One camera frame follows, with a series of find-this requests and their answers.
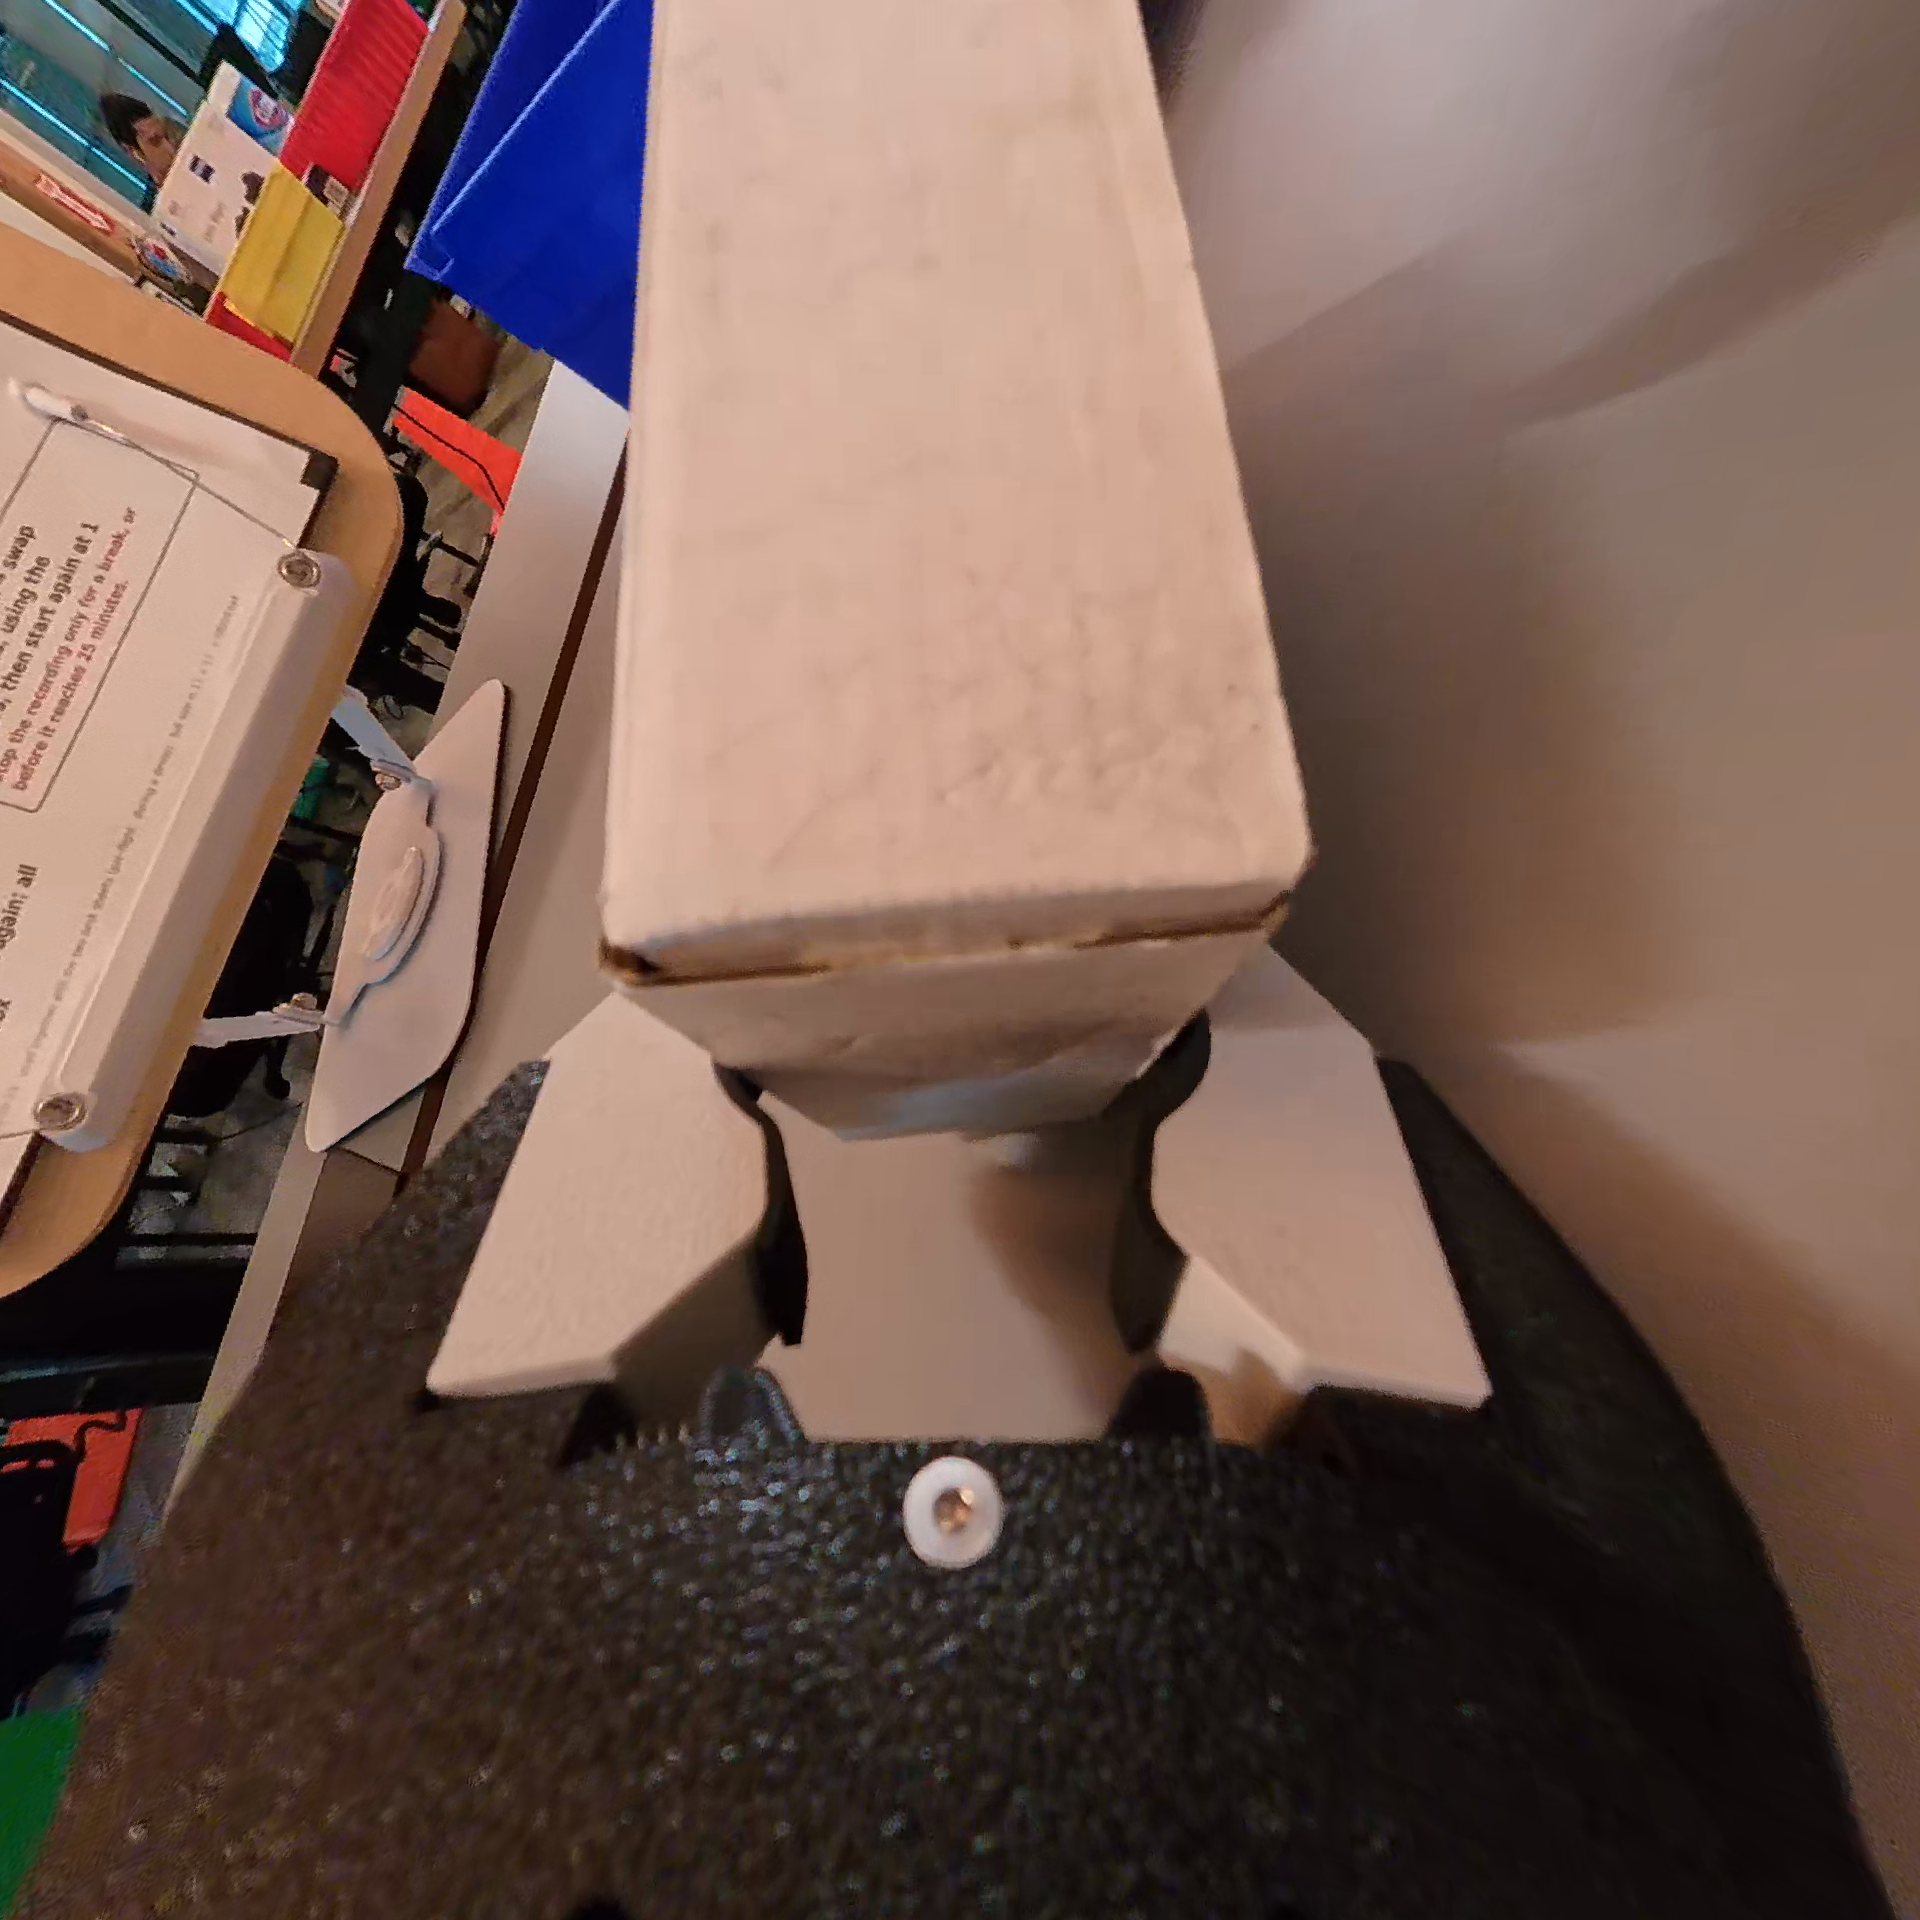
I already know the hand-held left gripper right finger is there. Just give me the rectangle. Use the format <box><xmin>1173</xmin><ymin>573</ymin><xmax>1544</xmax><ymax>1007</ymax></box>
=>
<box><xmin>1109</xmin><ymin>948</ymin><xmax>1493</xmax><ymax>1422</ymax></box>

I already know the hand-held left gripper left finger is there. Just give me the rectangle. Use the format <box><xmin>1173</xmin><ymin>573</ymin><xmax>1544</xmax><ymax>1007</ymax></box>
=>
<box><xmin>424</xmin><ymin>981</ymin><xmax>812</xmax><ymax>1411</ymax></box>

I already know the white cardboard box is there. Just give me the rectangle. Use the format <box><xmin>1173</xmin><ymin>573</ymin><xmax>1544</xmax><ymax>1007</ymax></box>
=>
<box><xmin>595</xmin><ymin>0</ymin><xmax>1316</xmax><ymax>1142</ymax></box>

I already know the blue plastic bin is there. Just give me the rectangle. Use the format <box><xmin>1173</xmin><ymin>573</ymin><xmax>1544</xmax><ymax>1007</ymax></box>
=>
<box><xmin>405</xmin><ymin>0</ymin><xmax>662</xmax><ymax>410</ymax></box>

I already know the grey desk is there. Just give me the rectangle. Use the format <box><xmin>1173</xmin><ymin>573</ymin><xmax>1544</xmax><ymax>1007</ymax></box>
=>
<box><xmin>495</xmin><ymin>0</ymin><xmax>1920</xmax><ymax>1920</ymax></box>

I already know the silver tablet stand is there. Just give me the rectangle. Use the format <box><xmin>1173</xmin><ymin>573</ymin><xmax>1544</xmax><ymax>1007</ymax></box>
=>
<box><xmin>33</xmin><ymin>548</ymin><xmax>513</xmax><ymax>1161</ymax></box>

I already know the orange plastic case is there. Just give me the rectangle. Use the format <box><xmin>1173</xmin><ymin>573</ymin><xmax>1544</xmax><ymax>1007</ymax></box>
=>
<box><xmin>0</xmin><ymin>1407</ymin><xmax>148</xmax><ymax>1553</ymax></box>

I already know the printed instruction sheet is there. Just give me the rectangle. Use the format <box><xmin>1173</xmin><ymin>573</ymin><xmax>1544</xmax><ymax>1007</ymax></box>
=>
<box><xmin>0</xmin><ymin>323</ymin><xmax>333</xmax><ymax>1188</ymax></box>

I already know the orange chair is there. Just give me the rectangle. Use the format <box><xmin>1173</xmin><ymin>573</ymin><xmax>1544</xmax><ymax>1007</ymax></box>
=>
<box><xmin>388</xmin><ymin>388</ymin><xmax>521</xmax><ymax>518</ymax></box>

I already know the green floor mat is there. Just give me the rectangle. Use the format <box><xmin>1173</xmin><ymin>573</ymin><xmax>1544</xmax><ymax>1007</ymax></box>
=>
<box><xmin>0</xmin><ymin>1706</ymin><xmax>86</xmax><ymax>1920</ymax></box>

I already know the wooden board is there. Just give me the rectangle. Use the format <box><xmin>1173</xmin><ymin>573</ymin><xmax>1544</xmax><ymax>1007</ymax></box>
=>
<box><xmin>0</xmin><ymin>225</ymin><xmax>407</xmax><ymax>1305</ymax></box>

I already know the yellow plastic bin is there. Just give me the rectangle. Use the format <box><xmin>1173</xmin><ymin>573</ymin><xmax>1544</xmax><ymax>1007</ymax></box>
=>
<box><xmin>222</xmin><ymin>163</ymin><xmax>349</xmax><ymax>321</ymax></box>

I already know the white printed carton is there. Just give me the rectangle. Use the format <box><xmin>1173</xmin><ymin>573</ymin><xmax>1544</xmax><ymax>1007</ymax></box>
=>
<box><xmin>149</xmin><ymin>60</ymin><xmax>293</xmax><ymax>279</ymax></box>

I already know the red ribbed panel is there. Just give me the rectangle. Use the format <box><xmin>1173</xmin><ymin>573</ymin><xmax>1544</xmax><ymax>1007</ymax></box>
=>
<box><xmin>281</xmin><ymin>0</ymin><xmax>432</xmax><ymax>185</ymax></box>

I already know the wooden shelf post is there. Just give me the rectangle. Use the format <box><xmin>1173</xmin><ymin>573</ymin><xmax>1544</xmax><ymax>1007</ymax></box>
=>
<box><xmin>290</xmin><ymin>0</ymin><xmax>470</xmax><ymax>379</ymax></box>

